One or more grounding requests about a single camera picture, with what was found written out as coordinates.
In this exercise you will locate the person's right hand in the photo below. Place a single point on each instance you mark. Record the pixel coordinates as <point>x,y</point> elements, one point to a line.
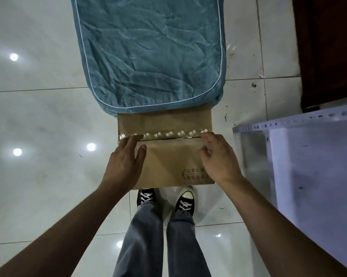
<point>219,161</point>

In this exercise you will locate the person's left hand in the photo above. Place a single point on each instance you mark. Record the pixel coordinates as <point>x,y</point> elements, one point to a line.
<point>124,167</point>

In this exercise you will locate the small printed brown carton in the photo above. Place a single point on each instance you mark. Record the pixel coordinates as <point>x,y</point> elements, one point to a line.
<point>167,161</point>

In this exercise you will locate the white metal shelving rack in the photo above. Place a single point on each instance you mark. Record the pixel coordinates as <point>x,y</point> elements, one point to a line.
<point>318,181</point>

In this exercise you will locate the person's right forearm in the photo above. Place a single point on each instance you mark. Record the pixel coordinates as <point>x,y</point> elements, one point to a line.
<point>283,230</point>

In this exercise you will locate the person's left forearm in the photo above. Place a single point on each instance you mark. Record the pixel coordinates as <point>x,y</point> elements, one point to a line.
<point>58,236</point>

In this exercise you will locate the person's grey trouser legs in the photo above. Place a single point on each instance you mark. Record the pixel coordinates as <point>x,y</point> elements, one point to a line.
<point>162,245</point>

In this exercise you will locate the black and white sneaker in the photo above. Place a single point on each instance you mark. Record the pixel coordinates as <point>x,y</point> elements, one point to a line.
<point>145,197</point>
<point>185,202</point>

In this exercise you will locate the teal fabric chair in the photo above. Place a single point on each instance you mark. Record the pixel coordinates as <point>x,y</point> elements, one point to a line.
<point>150,49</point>

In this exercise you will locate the dark wooden door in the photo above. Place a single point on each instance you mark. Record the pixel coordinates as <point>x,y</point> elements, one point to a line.
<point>326,49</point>

